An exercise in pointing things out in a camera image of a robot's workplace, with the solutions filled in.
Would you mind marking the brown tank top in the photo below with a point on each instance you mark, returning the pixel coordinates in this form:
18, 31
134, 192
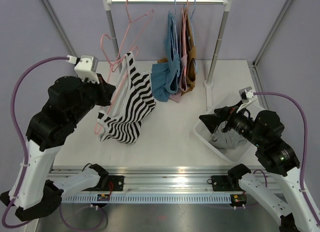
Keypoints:
191, 55

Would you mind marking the black white striped tank top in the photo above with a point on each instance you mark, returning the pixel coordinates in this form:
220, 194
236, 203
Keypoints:
131, 103

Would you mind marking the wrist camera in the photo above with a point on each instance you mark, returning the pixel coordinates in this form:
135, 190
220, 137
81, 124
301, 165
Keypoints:
85, 67
247, 96

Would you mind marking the light blue hanger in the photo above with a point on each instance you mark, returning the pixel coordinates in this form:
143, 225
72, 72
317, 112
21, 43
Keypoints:
171, 41

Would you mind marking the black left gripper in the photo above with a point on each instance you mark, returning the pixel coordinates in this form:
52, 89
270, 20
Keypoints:
100, 86

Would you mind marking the aluminium rail base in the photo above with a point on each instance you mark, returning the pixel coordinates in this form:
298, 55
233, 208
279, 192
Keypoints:
172, 179

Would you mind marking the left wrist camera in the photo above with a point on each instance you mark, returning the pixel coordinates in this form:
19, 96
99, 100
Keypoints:
85, 67

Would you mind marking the white cable duct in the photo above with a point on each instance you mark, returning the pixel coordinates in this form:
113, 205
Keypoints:
149, 198

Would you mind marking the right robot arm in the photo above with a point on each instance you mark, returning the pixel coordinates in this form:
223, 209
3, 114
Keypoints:
295, 212

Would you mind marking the grey tank top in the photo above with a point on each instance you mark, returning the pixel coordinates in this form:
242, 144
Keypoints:
230, 139

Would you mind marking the pink tank top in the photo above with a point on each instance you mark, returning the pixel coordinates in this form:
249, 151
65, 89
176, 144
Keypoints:
177, 96

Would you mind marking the blue tank top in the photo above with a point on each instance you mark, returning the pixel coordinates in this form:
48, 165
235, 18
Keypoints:
165, 78

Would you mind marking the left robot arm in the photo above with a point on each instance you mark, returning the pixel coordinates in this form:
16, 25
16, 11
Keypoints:
70, 99

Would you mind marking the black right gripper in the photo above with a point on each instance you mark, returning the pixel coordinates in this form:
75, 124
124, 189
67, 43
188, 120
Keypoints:
212, 121

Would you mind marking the white plastic laundry basket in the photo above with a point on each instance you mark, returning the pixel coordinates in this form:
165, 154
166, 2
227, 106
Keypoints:
232, 156

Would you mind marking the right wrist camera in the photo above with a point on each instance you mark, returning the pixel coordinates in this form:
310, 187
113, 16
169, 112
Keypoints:
247, 96

